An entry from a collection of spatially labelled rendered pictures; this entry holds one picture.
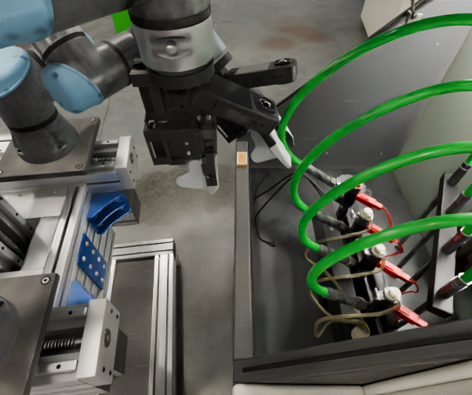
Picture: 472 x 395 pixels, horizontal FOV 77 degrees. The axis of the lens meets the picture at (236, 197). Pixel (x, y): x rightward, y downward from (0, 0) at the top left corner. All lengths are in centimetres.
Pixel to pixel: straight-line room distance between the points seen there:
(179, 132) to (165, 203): 170
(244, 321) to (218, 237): 123
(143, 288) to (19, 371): 96
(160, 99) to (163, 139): 4
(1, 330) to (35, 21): 49
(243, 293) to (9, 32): 57
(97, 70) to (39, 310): 42
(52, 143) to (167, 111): 55
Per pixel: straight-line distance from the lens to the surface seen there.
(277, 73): 50
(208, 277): 172
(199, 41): 31
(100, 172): 90
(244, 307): 65
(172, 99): 36
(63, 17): 26
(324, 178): 64
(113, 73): 53
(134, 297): 153
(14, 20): 24
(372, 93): 94
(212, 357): 160
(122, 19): 387
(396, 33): 50
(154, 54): 31
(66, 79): 50
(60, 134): 88
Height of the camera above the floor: 157
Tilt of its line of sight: 51 degrees down
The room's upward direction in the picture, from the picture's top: straight up
